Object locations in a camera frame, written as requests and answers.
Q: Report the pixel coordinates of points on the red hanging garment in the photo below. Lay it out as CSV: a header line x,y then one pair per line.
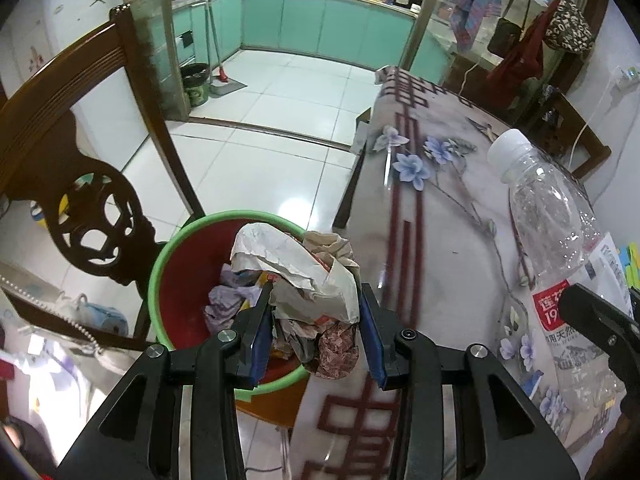
x,y
525,55

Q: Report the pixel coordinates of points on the white printed paper sheet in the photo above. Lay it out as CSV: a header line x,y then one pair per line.
x,y
612,270

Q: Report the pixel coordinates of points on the brown printed hanging bag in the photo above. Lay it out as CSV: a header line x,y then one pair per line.
x,y
570,25

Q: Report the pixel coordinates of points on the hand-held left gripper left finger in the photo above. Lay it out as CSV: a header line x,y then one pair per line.
x,y
260,345

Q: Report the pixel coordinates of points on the black kitchen waste bin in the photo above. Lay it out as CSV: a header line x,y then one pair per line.
x,y
195,85

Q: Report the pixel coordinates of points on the clear plastic bottle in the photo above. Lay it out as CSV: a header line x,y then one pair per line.
x,y
545,220

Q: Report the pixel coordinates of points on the white wall socket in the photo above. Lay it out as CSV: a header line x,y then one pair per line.
x,y
627,77

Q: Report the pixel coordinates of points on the black handbag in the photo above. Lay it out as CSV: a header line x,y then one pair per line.
x,y
505,35

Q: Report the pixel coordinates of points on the teal kitchen cabinets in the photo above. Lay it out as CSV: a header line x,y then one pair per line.
x,y
320,25

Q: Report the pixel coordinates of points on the plaid hanging cloth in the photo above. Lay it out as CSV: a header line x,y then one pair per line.
x,y
475,5

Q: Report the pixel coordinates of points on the grey dustpan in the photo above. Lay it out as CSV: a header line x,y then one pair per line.
x,y
227,87

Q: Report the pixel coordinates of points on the plain brown wooden chair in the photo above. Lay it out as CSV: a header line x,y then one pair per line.
x,y
592,147

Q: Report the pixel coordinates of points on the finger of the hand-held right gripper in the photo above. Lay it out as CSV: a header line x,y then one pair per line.
x,y
620,340

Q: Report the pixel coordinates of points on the brown patterned wrapper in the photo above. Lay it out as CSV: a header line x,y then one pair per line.
x,y
340,355

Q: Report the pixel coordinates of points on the red bin with green rim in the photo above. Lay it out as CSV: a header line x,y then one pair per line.
x,y
190,285

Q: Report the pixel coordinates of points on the blue box with coloured tabs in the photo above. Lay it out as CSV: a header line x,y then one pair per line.
x,y
632,265

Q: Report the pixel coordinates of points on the flower patterned tablecloth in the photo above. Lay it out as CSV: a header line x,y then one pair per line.
x,y
450,260

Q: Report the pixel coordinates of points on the blue soft package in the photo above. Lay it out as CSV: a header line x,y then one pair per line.
x,y
102,317

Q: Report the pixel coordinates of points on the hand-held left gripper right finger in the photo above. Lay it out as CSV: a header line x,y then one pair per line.
x,y
372,345

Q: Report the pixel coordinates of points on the carved dark wooden chair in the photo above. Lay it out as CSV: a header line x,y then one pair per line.
x,y
35,125

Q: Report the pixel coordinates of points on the crumpled purple paper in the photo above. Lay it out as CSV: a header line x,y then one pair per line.
x,y
225,305

